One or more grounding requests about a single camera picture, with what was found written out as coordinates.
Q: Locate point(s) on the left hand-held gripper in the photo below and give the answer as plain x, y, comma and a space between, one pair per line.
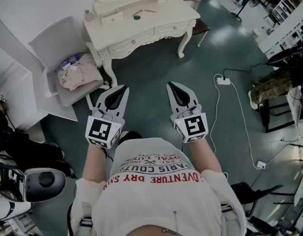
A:
98, 130

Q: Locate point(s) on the wooden chair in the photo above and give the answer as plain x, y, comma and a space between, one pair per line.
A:
202, 27

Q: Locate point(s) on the small dark green round object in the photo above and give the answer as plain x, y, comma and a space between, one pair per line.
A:
137, 17

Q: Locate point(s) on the pink glass bottle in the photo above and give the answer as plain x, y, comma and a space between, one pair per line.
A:
88, 16

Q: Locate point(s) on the white drawer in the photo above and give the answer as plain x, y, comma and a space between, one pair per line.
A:
112, 17

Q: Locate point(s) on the person's left forearm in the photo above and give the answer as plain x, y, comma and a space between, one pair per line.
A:
95, 161

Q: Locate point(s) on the person's white printed shirt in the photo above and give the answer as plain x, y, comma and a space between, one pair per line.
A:
161, 193

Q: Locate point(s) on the person's right forearm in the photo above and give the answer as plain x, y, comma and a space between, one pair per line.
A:
205, 156

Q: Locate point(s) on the white cabinet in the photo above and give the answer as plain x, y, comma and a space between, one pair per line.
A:
16, 90

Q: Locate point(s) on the cream ornate dressing table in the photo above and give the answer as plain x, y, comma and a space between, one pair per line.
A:
166, 18

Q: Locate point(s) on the person's black shoe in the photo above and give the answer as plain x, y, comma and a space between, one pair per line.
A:
130, 136

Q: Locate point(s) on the wide dresser drawer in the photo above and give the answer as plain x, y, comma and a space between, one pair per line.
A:
131, 41
173, 28

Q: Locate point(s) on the white power strip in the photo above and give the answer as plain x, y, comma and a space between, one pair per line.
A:
223, 80

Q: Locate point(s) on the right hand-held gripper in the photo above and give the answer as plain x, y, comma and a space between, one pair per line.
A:
193, 126

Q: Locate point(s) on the clear plastic water bottle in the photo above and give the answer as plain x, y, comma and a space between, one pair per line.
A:
69, 61

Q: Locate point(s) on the white chair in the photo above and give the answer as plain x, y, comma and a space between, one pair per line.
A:
53, 43

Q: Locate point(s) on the pink clothes pile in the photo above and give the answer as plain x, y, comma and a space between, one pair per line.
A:
77, 75

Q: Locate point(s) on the white shelving unit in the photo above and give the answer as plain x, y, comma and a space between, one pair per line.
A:
289, 26

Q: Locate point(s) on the white plug adapter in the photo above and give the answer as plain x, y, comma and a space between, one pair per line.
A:
261, 165

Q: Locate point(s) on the white and black robot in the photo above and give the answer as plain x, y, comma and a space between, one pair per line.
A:
45, 183

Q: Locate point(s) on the black frame table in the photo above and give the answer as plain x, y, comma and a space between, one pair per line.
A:
267, 122

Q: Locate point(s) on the black round pad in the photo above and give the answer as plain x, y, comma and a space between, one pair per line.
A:
279, 58

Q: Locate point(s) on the black office chair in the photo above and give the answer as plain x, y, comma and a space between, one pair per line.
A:
250, 195

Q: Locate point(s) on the black floor stand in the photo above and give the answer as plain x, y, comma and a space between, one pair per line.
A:
236, 15

